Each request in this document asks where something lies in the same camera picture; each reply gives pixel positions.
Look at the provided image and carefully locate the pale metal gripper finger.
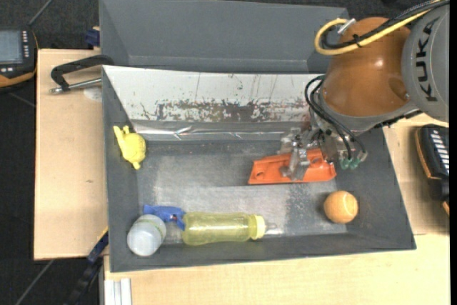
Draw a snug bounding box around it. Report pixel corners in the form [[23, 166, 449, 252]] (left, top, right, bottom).
[[290, 148, 312, 169], [280, 163, 308, 182]]

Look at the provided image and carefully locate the orange block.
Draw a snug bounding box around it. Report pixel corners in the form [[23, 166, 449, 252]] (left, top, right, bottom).
[[247, 148, 338, 186]]

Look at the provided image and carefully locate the orange ball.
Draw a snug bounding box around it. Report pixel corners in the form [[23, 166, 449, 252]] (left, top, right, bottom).
[[323, 190, 359, 224]]

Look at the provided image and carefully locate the yellow clear plastic bottle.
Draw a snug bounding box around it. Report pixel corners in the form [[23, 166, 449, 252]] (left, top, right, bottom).
[[181, 211, 278, 246]]

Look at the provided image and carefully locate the grey metal bin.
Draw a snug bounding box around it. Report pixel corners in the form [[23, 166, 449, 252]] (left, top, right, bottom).
[[98, 0, 417, 273]]

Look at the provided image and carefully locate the white spray bottle blue trigger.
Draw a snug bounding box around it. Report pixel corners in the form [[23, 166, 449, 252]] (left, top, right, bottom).
[[126, 204, 187, 257]]

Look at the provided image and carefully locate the yellow toy animal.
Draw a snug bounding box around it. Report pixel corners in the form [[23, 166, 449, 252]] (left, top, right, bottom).
[[113, 124, 147, 171]]

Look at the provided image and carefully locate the pale wood flat board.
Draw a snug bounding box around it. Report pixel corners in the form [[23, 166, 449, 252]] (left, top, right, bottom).
[[34, 48, 110, 261]]

